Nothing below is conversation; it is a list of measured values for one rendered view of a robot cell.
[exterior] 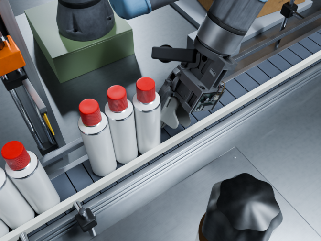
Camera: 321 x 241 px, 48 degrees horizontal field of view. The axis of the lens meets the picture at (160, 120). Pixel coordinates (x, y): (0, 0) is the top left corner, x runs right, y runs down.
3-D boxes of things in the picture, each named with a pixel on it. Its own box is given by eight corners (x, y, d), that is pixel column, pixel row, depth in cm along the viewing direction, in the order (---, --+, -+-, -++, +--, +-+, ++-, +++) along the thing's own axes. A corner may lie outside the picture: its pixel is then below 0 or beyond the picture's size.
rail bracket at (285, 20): (287, 60, 100) (307, 10, 86) (268, 45, 103) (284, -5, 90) (295, 55, 101) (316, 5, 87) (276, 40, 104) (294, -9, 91)
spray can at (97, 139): (104, 182, 72) (87, 124, 56) (86, 167, 74) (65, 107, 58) (122, 165, 75) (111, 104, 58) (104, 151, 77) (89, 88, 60)
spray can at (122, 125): (117, 168, 74) (104, 107, 58) (111, 147, 77) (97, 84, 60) (141, 161, 75) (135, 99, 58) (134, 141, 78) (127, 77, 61)
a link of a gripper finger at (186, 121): (173, 142, 73) (194, 108, 68) (156, 123, 76) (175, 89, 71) (183, 140, 75) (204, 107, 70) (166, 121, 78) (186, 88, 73)
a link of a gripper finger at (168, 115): (162, 145, 71) (183, 110, 66) (145, 125, 73) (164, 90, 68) (173, 142, 73) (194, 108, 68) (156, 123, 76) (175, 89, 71)
